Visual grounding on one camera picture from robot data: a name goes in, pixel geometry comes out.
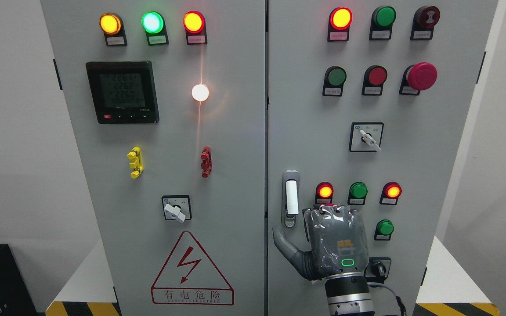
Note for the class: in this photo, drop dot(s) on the white indicator light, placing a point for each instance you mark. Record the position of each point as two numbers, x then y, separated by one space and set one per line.
200 92

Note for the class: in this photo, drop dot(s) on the upper right selector switch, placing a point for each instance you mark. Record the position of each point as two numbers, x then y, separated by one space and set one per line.
366 136

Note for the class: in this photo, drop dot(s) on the yellow terminal connector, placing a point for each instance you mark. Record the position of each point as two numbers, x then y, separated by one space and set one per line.
135 162

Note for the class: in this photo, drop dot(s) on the red emergency stop button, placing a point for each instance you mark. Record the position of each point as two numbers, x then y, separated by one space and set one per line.
418 77

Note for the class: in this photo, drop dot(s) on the red lit light top right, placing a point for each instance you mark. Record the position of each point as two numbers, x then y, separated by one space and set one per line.
340 20

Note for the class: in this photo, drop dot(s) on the green push button upper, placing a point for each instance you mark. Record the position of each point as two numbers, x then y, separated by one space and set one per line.
334 81

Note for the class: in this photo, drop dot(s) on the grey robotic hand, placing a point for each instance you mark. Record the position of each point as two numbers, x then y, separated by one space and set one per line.
338 243

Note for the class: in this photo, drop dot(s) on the green push button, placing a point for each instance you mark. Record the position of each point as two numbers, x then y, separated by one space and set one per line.
334 81
384 230

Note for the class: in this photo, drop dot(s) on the green light middle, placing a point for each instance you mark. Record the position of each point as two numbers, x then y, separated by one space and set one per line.
357 194

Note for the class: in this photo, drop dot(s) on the red electric hazard sign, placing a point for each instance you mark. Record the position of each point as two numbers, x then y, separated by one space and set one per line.
189 276

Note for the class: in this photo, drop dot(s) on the left door selector switch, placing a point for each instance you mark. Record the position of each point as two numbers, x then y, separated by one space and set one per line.
176 207

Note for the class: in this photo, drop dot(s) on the red indicator light top left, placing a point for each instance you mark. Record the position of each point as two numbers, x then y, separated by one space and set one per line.
195 28

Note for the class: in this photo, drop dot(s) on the red lit light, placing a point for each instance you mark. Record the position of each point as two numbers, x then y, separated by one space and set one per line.
390 193
340 20
324 193

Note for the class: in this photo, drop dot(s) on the green light top right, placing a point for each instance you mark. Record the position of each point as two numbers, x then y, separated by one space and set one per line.
381 23

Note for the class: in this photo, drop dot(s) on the green indicator light top left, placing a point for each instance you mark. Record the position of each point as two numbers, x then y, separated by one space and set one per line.
154 26

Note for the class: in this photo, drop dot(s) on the black digital power meter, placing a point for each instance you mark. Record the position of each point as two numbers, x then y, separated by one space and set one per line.
123 92

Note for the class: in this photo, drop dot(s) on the green push button lower right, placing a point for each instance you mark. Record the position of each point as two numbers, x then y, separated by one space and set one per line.
384 230

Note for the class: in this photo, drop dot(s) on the red lit light middle left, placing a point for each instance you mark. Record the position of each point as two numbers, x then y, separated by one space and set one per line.
324 193

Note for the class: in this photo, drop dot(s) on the red terminal connector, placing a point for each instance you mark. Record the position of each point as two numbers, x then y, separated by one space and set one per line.
206 162

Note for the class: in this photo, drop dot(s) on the yellow indicator light top left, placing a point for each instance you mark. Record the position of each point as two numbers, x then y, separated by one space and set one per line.
113 28

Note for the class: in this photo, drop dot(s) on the right grey cabinet door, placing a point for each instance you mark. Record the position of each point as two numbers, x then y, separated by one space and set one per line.
310 133

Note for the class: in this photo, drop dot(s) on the grey cabinet door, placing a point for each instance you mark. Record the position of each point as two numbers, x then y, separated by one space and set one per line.
228 206
310 133

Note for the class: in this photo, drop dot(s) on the white platform with hazard stripes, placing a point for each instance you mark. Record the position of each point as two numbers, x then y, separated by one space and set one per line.
447 290

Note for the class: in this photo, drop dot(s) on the red lit light middle right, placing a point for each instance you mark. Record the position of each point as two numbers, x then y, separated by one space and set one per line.
390 193

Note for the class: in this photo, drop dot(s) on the silver door handle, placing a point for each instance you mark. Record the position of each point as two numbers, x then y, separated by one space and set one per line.
290 208

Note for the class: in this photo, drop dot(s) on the left grey cabinet door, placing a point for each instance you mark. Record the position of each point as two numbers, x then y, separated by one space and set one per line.
228 206

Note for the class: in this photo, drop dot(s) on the black rotary knob switch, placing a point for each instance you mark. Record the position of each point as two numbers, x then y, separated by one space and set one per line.
377 269

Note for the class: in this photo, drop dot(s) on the dark red buzzer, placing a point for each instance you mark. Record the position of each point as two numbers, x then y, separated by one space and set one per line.
425 18

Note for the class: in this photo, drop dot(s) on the red push button upper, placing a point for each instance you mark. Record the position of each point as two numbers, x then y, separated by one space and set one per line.
374 78

